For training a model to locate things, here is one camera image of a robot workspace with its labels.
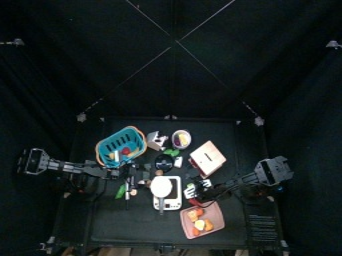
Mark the green toy pepper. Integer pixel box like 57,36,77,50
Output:
114,183,129,201

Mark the white toy stove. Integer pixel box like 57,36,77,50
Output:
151,175,184,212

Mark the white round plate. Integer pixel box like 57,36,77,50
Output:
149,176,174,199

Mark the pink plastic tray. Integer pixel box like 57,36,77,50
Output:
180,200,228,240

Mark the orange toy bread slice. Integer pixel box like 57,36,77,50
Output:
186,209,201,223

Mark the teal basket with orange rim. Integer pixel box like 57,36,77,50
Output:
95,125,149,169

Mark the black toy frying pan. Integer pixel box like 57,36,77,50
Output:
154,154,176,174

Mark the orange toy food chunk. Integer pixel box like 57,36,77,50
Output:
204,218,216,233

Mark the white toy coffee machine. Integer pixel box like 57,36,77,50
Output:
146,130,170,152

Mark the green toy leaf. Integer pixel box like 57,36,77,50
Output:
163,148,182,158

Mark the white bowl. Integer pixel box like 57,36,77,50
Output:
172,129,194,150

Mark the white printed table label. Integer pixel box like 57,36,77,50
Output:
248,213,278,246

